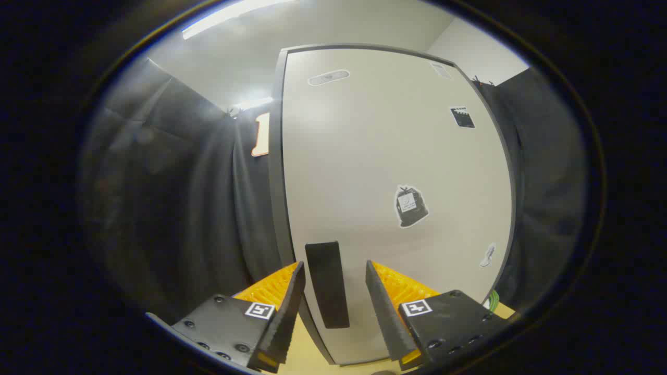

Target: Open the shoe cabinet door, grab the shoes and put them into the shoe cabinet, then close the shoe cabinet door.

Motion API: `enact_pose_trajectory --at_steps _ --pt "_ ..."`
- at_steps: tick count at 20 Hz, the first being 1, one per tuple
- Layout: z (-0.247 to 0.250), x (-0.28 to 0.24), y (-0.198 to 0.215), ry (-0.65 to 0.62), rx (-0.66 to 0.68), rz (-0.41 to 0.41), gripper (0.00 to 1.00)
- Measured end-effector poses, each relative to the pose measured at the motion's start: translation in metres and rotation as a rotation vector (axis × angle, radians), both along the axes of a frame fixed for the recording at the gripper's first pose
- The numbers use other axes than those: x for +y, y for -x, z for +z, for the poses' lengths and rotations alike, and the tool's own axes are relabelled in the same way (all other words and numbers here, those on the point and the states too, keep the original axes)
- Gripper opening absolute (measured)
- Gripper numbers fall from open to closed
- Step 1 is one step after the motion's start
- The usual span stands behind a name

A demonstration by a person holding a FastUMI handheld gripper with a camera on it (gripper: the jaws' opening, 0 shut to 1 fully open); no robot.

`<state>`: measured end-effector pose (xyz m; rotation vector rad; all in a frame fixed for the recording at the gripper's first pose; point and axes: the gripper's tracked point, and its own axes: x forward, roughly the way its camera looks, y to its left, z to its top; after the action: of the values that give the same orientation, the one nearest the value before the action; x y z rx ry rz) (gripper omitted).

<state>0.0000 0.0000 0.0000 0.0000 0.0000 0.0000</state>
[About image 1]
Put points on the white shoe cabinet door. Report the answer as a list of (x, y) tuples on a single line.
[(365, 156)]

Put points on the black backdrop cloth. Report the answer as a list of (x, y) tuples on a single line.
[(182, 182)]

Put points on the grey shoe cabinet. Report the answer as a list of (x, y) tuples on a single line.
[(276, 182)]

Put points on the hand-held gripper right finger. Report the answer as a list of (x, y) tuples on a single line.
[(385, 317)]

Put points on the green striped toy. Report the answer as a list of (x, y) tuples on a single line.
[(494, 301)]

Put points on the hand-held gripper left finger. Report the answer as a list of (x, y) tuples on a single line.
[(286, 317)]

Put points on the long ceiling light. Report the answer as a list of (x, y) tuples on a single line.
[(224, 18), (255, 102)]

